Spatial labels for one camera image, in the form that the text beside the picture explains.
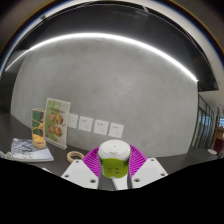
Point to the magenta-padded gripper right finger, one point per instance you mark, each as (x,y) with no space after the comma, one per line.
(150,170)

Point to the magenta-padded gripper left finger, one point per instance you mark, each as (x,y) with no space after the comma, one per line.
(77,172)

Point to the beige tape roll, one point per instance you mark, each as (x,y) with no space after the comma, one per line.
(70,156)

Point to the grey printed magazine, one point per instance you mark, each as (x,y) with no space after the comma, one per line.
(30,151)

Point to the large acrylic menu stand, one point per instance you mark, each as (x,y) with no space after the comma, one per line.
(56,123)

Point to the small menu card, wooden base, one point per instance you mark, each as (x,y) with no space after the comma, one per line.
(38,126)

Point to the glass partition, dark frames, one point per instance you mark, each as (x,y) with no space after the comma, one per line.
(203,126)

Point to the white ceiling light strip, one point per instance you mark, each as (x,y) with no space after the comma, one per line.
(96,34)

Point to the blank white wall plate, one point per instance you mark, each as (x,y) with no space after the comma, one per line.
(73,121)

